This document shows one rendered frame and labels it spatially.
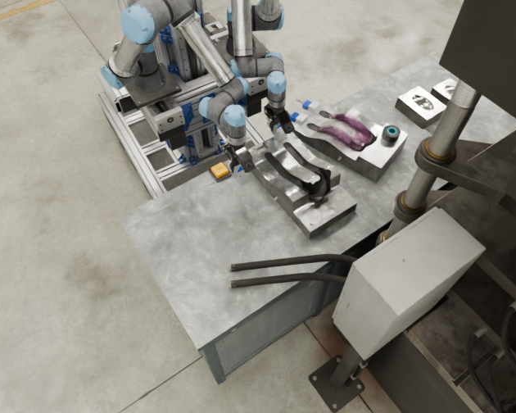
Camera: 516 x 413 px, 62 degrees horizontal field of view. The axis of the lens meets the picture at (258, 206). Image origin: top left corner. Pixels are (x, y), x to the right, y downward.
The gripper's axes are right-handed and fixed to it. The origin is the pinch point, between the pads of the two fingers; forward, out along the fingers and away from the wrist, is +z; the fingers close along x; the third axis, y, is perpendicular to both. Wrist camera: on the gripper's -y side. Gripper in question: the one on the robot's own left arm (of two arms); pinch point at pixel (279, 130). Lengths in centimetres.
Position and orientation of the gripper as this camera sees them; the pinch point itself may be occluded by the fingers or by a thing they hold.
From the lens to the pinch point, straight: 203.6
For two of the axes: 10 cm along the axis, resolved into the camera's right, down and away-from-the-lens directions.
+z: 0.5, 3.8, 9.2
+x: -8.2, 5.4, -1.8
